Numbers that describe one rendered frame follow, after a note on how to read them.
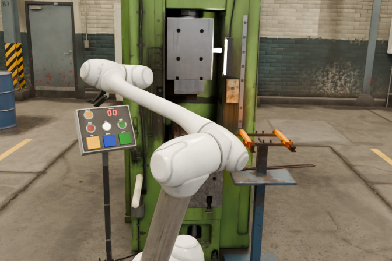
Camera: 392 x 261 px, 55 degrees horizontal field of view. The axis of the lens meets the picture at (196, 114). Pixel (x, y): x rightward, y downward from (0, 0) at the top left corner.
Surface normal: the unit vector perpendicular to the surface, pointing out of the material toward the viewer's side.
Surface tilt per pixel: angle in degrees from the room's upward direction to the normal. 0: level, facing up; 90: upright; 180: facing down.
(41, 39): 90
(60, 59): 90
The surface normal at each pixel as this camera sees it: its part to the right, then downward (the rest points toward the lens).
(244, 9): 0.07, 0.23
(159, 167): -0.71, 0.05
